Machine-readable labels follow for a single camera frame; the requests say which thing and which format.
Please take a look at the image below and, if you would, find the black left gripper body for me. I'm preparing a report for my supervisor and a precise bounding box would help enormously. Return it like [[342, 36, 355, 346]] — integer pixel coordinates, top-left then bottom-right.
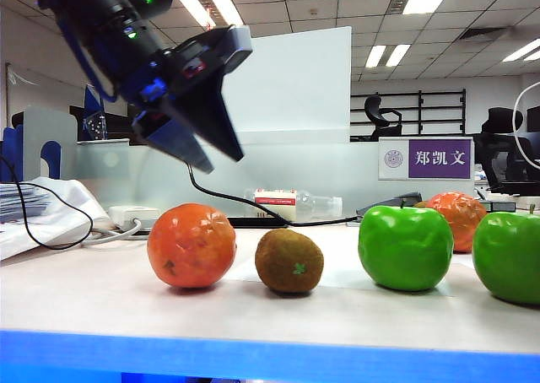
[[126, 26, 237, 125]]

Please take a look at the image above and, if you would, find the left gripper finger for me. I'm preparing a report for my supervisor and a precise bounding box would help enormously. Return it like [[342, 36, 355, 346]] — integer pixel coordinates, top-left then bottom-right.
[[168, 77, 245, 162], [132, 116, 214, 174]]

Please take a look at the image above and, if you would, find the orange plastic tangerine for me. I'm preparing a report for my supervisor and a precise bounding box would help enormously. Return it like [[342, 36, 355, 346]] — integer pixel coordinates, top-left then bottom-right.
[[146, 202, 237, 290], [426, 191, 489, 254]]

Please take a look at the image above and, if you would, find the green plastic apple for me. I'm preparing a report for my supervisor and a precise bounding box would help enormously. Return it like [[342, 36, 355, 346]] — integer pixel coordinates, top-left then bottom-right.
[[358, 199, 455, 292], [472, 203, 540, 306]]

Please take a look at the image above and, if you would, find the dark office cabinet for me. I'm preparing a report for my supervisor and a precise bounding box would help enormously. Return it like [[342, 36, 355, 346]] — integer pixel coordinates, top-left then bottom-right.
[[69, 104, 147, 143]]

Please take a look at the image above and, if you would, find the blue glass trophy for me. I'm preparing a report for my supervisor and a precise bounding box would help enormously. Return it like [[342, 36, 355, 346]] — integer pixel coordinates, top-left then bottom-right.
[[82, 84, 107, 142]]

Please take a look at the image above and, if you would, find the white power strip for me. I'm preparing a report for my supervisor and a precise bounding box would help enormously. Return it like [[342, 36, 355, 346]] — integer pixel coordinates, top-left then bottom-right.
[[108, 205, 160, 232]]

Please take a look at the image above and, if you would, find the white board panel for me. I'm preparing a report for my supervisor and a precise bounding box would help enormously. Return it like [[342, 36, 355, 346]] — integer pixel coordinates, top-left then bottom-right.
[[221, 26, 353, 146]]

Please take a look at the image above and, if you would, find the clear plastic bottle red label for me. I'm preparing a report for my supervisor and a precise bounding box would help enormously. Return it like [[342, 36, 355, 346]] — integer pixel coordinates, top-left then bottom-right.
[[244, 188, 343, 223]]

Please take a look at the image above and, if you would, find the black flat pad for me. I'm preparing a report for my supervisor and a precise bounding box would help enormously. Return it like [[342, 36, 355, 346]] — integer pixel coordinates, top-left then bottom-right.
[[226, 216, 290, 229]]

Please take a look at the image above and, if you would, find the frosted glass desk partition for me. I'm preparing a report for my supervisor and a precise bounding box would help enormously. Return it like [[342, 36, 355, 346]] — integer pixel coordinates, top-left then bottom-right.
[[75, 140, 476, 219]]

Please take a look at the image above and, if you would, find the grey blue file holder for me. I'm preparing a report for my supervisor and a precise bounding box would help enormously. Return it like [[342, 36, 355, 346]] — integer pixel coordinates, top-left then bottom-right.
[[0, 106, 78, 184]]

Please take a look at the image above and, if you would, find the white plastic bag with papers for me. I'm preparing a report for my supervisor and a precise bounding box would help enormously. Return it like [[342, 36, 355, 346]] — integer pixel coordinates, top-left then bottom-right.
[[0, 176, 113, 261]]

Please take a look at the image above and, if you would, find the white paper sheet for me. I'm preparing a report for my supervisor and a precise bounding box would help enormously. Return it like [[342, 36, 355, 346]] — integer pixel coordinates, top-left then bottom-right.
[[451, 252, 476, 271], [223, 229, 451, 298]]

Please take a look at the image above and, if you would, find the grey stapler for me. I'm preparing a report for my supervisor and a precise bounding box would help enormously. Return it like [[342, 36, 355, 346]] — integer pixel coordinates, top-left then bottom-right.
[[356, 191, 423, 218]]

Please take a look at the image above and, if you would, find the black shelf rack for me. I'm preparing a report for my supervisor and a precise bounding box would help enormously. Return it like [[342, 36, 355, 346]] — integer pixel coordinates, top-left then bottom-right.
[[349, 89, 467, 138]]

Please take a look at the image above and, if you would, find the purple white name plate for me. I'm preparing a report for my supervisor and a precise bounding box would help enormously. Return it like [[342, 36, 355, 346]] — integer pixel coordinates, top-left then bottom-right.
[[378, 137, 474, 181]]

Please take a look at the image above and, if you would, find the dark ceiling air vent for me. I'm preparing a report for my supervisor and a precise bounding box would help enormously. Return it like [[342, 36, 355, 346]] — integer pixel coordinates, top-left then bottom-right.
[[455, 27, 510, 42]]

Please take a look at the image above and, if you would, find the black mesh office chair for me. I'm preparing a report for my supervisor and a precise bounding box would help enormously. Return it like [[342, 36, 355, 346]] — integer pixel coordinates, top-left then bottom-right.
[[472, 106, 540, 197]]

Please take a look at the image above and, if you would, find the dark flat box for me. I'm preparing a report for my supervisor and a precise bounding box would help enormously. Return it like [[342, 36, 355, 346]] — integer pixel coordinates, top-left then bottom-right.
[[480, 200, 516, 213]]

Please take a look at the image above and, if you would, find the thick black cable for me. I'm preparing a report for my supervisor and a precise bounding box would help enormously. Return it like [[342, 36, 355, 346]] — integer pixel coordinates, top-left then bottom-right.
[[187, 163, 359, 227]]

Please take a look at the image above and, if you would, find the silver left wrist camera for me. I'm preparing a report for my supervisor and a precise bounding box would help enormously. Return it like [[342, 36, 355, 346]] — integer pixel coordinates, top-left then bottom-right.
[[223, 24, 254, 75]]

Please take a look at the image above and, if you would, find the white power cord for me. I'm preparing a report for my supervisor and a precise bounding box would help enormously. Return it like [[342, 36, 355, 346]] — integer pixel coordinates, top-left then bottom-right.
[[84, 218, 149, 243]]

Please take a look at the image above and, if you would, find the thin black cable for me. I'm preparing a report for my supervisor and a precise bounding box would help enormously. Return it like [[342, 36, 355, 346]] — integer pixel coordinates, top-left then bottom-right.
[[0, 157, 94, 251]]

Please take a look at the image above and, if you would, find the white cable loop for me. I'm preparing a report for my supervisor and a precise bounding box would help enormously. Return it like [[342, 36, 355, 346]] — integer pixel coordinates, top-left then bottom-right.
[[511, 80, 540, 172]]

